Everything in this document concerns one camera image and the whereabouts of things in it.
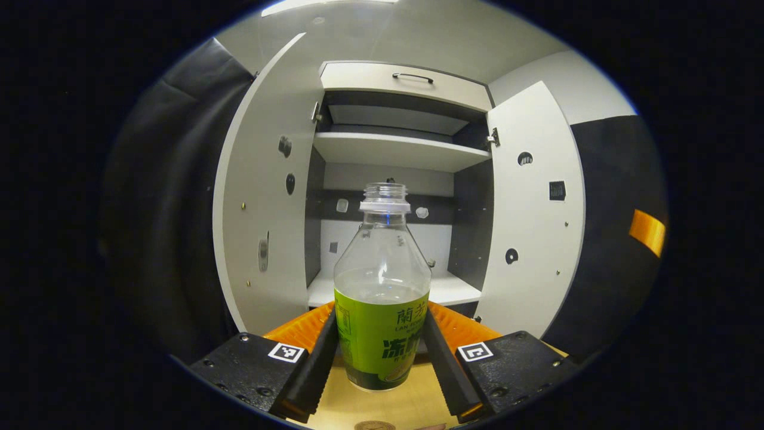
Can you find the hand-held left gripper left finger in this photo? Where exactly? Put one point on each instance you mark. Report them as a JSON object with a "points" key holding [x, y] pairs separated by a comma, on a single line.
{"points": [[316, 370]]}

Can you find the black backdrop cloth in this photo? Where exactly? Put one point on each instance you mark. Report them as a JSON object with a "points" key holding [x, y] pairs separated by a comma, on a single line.
{"points": [[167, 209]]}

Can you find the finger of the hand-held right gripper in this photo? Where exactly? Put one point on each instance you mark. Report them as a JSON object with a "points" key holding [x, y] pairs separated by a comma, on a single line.
{"points": [[647, 232]]}

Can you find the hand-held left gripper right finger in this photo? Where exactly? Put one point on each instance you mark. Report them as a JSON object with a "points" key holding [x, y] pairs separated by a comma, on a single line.
{"points": [[444, 370]]}

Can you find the white cabinet door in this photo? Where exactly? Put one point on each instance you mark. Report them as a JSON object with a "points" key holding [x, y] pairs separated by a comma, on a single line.
{"points": [[256, 179], [534, 227]]}

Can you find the clear bottle with green label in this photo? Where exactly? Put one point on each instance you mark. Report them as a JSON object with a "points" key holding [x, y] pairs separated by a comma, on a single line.
{"points": [[382, 334]]}

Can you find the white cabinet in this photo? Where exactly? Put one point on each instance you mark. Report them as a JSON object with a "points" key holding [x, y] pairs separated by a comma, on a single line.
{"points": [[394, 149]]}

